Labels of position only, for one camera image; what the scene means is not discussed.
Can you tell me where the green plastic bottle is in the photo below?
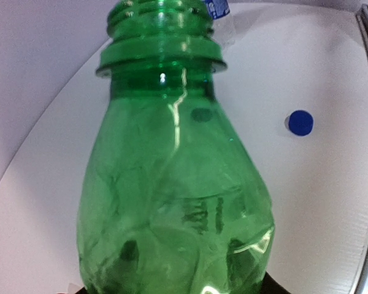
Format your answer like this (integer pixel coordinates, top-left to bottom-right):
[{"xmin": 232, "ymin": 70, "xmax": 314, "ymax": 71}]
[{"xmin": 77, "ymin": 1, "xmax": 275, "ymax": 293}]

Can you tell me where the blue Pepsi bottle cap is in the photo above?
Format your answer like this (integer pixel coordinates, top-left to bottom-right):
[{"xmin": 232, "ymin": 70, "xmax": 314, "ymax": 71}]
[{"xmin": 285, "ymin": 110, "xmax": 314, "ymax": 137}]

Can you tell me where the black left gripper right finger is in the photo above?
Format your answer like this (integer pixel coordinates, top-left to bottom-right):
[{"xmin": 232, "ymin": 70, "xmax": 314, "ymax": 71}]
[{"xmin": 259, "ymin": 273, "xmax": 290, "ymax": 294}]

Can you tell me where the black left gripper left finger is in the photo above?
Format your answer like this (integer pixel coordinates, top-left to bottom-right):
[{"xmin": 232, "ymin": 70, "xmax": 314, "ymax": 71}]
[{"xmin": 57, "ymin": 286, "xmax": 88, "ymax": 294}]

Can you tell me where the clear bottle small blue label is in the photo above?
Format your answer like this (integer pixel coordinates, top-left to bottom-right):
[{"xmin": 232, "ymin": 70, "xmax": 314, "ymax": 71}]
[{"xmin": 202, "ymin": 0, "xmax": 240, "ymax": 54}]

